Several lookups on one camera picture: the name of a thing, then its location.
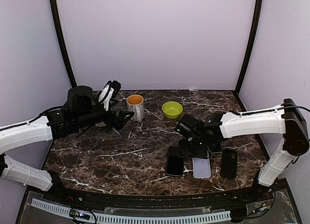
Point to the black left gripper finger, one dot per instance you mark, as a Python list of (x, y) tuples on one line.
[(120, 123), (126, 115)]

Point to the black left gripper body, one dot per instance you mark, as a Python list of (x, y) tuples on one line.
[(112, 122)]

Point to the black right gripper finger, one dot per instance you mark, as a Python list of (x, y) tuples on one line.
[(184, 148), (200, 153)]

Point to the black phone case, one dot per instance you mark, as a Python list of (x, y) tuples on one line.
[(173, 151)]

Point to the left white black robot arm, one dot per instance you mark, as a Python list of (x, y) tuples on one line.
[(82, 109)]

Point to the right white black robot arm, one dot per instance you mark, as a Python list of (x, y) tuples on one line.
[(285, 119)]

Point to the black phone under lavender case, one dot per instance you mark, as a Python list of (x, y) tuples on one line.
[(228, 164)]

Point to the white mug orange inside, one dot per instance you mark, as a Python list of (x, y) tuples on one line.
[(135, 103)]

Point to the white scalloped bowl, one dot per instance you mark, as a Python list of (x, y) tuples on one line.
[(102, 124)]

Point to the white-edged smartphone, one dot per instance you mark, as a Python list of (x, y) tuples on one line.
[(216, 150)]

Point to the green bowl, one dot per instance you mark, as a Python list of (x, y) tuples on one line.
[(172, 109)]

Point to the small circuit board with leds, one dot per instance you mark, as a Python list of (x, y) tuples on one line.
[(79, 215)]

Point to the black front table rail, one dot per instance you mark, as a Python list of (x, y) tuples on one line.
[(235, 199)]

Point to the white slotted cable duct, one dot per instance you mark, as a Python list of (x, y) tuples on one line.
[(135, 217)]

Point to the left black frame post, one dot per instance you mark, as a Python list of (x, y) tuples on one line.
[(61, 42)]

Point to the black frame post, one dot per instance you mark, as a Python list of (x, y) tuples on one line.
[(61, 42), (250, 45)]

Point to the right black frame post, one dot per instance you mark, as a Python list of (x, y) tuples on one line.
[(250, 45)]

